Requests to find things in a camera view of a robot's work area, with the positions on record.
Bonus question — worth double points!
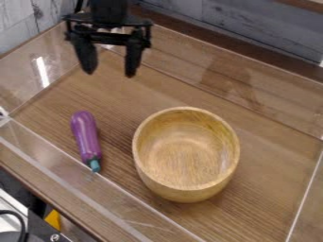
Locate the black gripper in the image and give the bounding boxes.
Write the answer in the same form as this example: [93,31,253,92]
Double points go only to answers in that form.
[62,0,152,78]

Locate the purple toy eggplant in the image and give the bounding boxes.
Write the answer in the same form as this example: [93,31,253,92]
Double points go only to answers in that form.
[70,111,102,173]

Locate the brown wooden bowl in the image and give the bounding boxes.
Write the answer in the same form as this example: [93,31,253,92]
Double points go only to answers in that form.
[132,107,241,203]

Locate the yellow black device corner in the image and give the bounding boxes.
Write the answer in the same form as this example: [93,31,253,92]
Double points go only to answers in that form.
[26,210,72,242]

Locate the clear acrylic tray enclosure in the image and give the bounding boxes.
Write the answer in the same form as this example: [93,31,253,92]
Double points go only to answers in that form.
[0,19,323,242]

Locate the black cable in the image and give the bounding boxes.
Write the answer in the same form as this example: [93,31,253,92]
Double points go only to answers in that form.
[0,209,28,242]

